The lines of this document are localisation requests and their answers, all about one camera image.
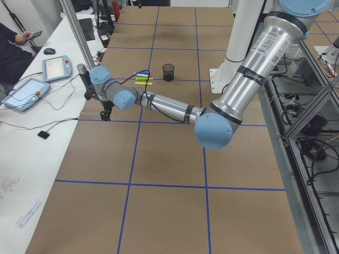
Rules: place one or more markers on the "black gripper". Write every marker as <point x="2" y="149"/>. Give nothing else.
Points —
<point x="107" y="107"/>

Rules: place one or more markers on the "green highlighter pen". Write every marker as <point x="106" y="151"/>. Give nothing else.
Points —
<point x="144" y="78"/>

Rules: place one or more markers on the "yellow highlighter pen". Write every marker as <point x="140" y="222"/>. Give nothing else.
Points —
<point x="143" y="83"/>

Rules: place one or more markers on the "red white marker pen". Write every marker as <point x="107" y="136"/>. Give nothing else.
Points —
<point x="143" y="75"/>

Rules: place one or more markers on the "blue highlighter pen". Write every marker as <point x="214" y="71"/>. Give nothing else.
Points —
<point x="144" y="72"/>

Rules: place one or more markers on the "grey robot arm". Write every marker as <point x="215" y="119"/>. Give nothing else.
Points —
<point x="285" y="23"/>

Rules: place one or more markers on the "black water bottle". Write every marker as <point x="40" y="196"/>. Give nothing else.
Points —
<point x="84" y="75"/>

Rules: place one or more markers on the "blue teach pendant far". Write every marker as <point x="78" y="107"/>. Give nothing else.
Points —
<point x="56" y="68"/>

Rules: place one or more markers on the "blue teach pendant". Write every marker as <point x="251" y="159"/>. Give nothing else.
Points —
<point x="56" y="68"/>
<point x="26" y="95"/>

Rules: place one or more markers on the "black mesh pen cup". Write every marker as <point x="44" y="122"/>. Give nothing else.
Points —
<point x="168" y="72"/>

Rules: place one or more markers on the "blue teach pendant near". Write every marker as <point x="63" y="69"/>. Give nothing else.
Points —
<point x="26" y="95"/>

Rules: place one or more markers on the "black computer mouse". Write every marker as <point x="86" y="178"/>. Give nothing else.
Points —
<point x="49" y="51"/>

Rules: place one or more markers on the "black keyboard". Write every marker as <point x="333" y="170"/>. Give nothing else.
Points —
<point x="87" y="28"/>

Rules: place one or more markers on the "seated person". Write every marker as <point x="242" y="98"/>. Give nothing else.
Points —
<point x="14" y="60"/>

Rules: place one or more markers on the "aluminium frame post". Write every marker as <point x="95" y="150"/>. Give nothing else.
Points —
<point x="77" y="32"/>

